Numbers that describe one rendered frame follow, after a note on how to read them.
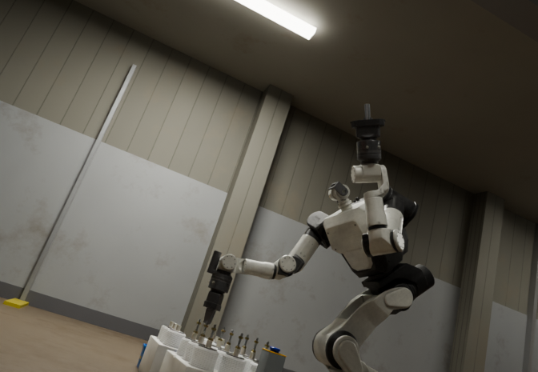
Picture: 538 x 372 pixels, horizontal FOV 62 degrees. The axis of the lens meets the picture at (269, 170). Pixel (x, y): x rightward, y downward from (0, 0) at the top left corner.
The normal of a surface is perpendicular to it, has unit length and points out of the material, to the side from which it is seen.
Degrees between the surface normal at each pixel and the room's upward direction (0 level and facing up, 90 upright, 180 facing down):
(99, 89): 90
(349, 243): 133
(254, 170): 90
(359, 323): 90
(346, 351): 90
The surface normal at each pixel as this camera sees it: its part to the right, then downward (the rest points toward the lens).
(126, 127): 0.36, -0.22
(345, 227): -0.70, 0.29
